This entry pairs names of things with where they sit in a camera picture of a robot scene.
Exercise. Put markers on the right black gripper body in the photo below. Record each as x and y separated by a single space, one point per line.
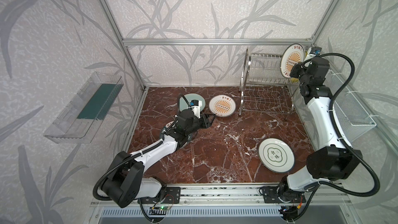
297 71

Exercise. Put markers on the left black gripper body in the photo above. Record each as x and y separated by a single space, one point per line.
202 121

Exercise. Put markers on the orange sunburst plate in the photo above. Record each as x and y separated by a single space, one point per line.
293 55
222 106

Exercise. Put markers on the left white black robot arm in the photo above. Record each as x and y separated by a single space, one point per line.
124 180

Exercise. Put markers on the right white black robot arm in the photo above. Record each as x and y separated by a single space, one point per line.
334 158

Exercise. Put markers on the steel two-tier dish rack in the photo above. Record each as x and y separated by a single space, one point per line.
263 88

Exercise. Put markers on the green rimmed Chinese text plate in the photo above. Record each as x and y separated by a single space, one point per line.
167 129

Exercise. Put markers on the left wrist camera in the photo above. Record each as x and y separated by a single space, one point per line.
195 106

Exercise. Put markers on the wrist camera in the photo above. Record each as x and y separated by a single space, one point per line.
314 51
195 106

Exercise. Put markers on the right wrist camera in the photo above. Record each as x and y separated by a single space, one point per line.
314 51

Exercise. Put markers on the white wire mesh basket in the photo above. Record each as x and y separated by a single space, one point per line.
354 119

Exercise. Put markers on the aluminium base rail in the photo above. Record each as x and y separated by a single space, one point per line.
235 194

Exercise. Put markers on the aluminium cage frame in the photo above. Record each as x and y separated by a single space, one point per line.
151 33

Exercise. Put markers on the clear plastic wall tray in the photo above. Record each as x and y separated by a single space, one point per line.
79 122

